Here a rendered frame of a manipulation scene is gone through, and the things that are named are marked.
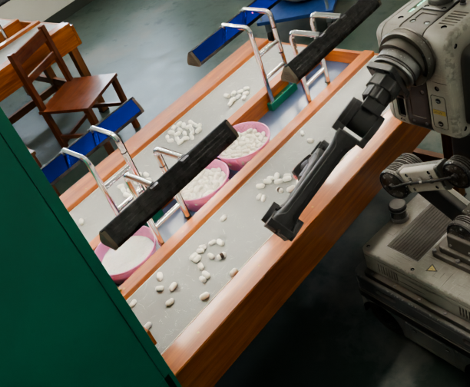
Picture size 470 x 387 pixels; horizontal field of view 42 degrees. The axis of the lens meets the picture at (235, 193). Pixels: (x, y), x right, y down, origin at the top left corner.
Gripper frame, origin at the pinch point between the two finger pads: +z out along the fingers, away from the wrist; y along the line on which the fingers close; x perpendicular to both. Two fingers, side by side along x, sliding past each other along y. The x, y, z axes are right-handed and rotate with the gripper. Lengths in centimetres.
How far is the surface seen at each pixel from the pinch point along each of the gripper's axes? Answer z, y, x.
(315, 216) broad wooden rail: -2.6, 6.8, 14.6
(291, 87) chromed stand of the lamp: 54, -68, -27
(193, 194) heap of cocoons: 44, 15, -21
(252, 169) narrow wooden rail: 29.4, -5.7, -11.8
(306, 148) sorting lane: 21.8, -27.1, -2.9
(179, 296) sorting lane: 18, 57, 2
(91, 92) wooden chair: 209, -57, -121
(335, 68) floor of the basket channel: 49, -93, -18
